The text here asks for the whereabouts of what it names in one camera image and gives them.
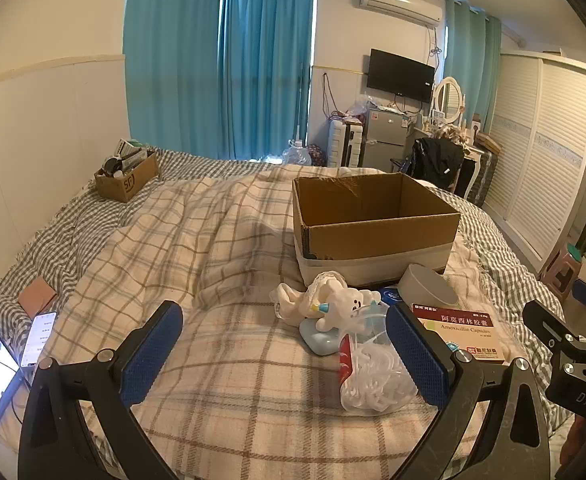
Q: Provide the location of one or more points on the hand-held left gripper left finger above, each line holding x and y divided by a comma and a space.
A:
153, 355

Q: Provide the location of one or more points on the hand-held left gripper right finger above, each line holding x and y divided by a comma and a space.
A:
418, 360

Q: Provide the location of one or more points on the red and white medicine box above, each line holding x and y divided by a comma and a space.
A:
460, 332

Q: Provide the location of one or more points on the clear bag of white pieces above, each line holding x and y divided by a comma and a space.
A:
368, 380

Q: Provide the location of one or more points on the grey round container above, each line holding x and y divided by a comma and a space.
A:
425, 285

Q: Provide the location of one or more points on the white plush toy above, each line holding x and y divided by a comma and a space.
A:
345, 305

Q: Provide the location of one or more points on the light blue soap box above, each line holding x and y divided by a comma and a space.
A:
318, 341

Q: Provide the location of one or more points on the large cardboard box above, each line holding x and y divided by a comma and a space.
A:
373, 240

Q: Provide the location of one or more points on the pink plastic stool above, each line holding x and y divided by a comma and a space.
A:
560, 272

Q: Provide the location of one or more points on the dark red cloth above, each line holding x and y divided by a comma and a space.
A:
580, 447

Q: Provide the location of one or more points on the smartphone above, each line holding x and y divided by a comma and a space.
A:
40, 337

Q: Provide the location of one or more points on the beige plaid blanket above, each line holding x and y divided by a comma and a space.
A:
223, 260

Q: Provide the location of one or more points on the brown wallet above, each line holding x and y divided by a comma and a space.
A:
38, 297

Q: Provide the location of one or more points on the white louvered wardrobe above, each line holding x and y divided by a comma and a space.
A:
538, 160

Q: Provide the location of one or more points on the grey checked bed sheet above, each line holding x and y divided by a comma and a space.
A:
48, 240

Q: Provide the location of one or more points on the dark suitcase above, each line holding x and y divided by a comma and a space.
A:
487, 175

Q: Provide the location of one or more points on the small cardboard box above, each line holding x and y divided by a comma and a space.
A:
128, 182

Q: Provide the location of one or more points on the white dressing table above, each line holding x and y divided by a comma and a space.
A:
473, 157

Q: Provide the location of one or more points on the black jacket on chair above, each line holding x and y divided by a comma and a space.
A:
435, 162

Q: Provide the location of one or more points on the black round object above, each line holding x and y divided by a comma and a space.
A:
111, 164

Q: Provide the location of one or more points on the green and white box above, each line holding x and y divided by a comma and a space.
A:
132, 149

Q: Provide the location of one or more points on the fluffy blond object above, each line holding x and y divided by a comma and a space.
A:
450, 133

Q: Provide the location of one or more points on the silver mini fridge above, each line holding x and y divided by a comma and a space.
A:
385, 137

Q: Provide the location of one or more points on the white suitcase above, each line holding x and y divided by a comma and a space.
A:
345, 144

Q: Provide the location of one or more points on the floral bag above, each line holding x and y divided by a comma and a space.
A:
317, 155

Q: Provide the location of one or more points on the large water jug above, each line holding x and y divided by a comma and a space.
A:
297, 154

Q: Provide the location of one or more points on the oval white mirror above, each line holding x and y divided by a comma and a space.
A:
450, 99

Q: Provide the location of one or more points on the clear plastic bag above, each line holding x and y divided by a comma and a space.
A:
358, 109

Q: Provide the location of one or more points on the narrow teal curtain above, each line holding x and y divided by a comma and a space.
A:
473, 60

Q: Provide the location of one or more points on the wide teal curtain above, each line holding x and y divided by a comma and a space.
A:
173, 60

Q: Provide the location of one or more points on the pleated teal curtain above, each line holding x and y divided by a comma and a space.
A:
268, 60

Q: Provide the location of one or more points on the white air conditioner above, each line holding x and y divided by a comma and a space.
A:
398, 5

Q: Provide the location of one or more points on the black wall television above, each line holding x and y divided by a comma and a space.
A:
400, 76

